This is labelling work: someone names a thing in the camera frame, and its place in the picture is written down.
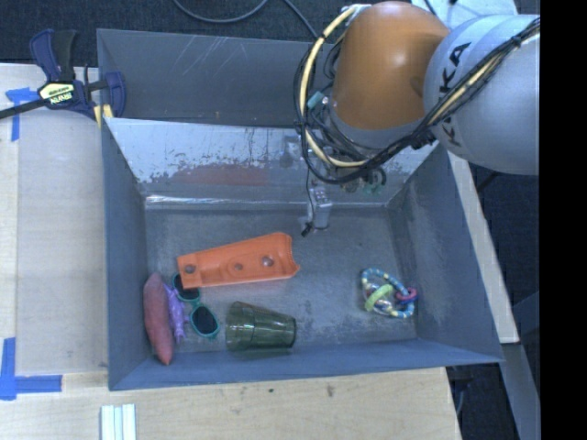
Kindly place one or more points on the purple toy lizard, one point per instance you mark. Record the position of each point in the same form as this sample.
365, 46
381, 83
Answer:
175, 312

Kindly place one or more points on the green clear plastic cup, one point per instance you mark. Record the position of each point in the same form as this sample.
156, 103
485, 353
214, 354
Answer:
259, 327

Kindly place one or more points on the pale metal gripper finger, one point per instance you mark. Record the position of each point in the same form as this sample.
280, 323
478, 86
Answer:
324, 213
318, 195

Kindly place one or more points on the green sunglasses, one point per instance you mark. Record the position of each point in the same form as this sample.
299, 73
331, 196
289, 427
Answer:
204, 321

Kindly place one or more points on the orange plastic block with holes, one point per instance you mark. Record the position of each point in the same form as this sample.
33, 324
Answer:
238, 261

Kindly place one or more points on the red-brown sweet potato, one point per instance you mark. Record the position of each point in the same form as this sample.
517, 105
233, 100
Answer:
157, 319

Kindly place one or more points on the grey metal bin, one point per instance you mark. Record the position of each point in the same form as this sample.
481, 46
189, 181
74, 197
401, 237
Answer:
321, 255

